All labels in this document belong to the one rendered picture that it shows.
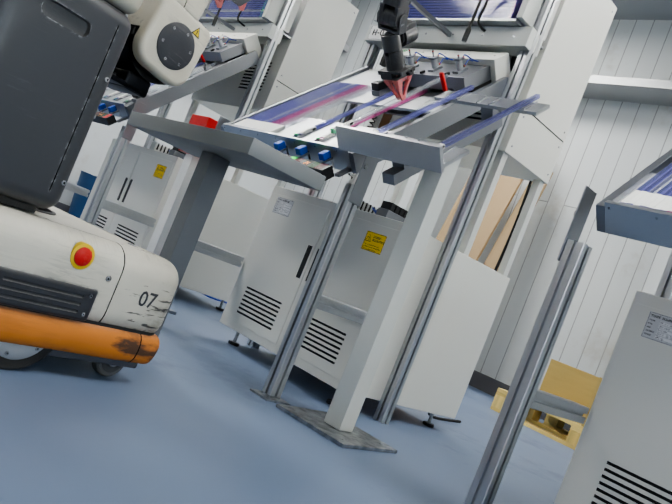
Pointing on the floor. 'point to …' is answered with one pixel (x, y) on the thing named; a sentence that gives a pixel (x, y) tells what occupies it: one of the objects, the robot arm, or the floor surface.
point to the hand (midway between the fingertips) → (401, 97)
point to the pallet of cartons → (578, 386)
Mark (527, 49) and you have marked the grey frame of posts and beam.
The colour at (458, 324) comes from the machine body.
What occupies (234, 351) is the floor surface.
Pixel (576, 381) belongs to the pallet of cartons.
